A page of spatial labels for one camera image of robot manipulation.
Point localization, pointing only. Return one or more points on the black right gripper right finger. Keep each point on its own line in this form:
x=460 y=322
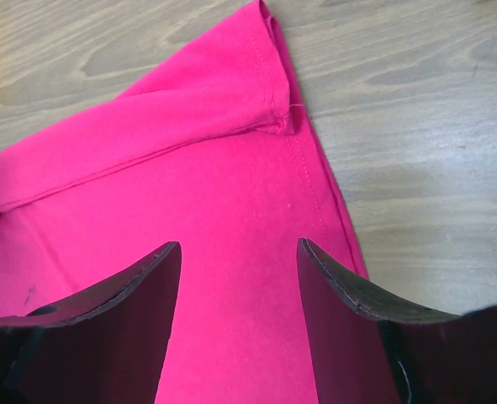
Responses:
x=369 y=345

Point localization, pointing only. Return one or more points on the pink t shirt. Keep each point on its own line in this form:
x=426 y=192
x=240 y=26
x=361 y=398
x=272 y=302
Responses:
x=213 y=149

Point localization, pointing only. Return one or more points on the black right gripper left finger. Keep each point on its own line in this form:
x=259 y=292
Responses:
x=104 y=344

